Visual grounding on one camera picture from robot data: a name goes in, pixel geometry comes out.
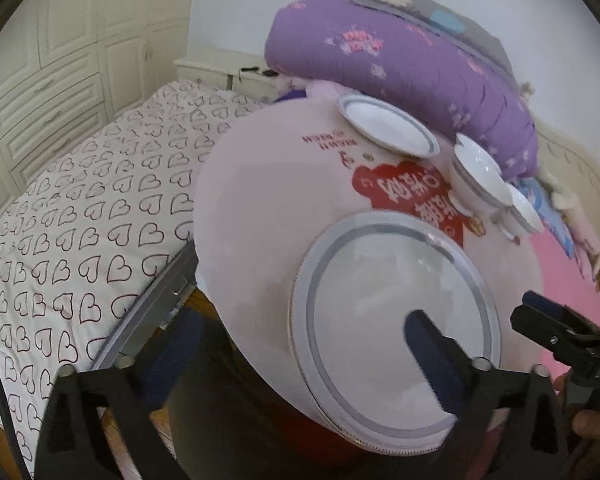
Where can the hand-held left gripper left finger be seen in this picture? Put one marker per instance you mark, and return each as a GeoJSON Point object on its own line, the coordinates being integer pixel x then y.
{"type": "Point", "coordinates": [166, 360]}

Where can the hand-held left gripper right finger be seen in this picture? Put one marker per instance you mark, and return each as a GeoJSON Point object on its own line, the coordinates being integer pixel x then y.
{"type": "Point", "coordinates": [425, 350]}

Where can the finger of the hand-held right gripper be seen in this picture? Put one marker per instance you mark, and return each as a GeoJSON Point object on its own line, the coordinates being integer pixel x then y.
{"type": "Point", "coordinates": [545, 305]}
{"type": "Point", "coordinates": [545, 332]}

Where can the large grey-rimmed white plate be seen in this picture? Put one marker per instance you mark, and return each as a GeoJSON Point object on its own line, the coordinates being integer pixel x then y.
{"type": "Point", "coordinates": [370, 310]}

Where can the white bowl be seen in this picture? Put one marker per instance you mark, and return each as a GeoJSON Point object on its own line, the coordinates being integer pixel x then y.
{"type": "Point", "coordinates": [525, 210]}
{"type": "Point", "coordinates": [480, 165]}

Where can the small grey-rimmed white plate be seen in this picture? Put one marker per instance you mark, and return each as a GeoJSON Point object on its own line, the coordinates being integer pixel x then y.
{"type": "Point", "coordinates": [387, 127]}

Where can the person's right hand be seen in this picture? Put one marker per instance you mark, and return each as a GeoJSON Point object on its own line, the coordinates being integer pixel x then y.
{"type": "Point", "coordinates": [597, 425]}

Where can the pink blanket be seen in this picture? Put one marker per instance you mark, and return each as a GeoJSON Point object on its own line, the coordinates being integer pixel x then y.
{"type": "Point", "coordinates": [565, 280]}

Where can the blue patterned cloth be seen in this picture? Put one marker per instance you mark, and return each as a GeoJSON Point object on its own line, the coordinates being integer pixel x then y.
{"type": "Point", "coordinates": [550, 215]}

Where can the cream headboard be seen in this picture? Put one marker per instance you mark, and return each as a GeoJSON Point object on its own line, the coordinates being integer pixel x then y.
{"type": "Point", "coordinates": [580, 170]}

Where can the heart-print bed sheet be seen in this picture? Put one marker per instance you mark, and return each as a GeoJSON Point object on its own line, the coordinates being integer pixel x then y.
{"type": "Point", "coordinates": [80, 210]}

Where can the round pink table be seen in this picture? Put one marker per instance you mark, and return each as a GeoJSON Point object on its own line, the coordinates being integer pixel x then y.
{"type": "Point", "coordinates": [260, 200]}

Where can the purple floral quilt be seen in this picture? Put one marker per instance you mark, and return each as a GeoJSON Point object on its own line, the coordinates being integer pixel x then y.
{"type": "Point", "coordinates": [405, 75]}

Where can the light lilac blanket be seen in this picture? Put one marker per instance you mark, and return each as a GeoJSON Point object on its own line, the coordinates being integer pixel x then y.
{"type": "Point", "coordinates": [310, 91]}

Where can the dark purple cloth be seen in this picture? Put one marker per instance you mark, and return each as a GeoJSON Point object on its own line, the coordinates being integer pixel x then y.
{"type": "Point", "coordinates": [290, 96]}

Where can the cream nightstand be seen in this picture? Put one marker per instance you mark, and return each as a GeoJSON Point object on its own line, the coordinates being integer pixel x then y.
{"type": "Point", "coordinates": [215, 72]}

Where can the grey floral quilt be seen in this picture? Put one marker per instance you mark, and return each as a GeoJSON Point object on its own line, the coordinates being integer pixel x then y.
{"type": "Point", "coordinates": [430, 7]}

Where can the grey metal table frame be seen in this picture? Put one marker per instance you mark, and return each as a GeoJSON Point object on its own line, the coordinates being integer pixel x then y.
{"type": "Point", "coordinates": [150, 305]}

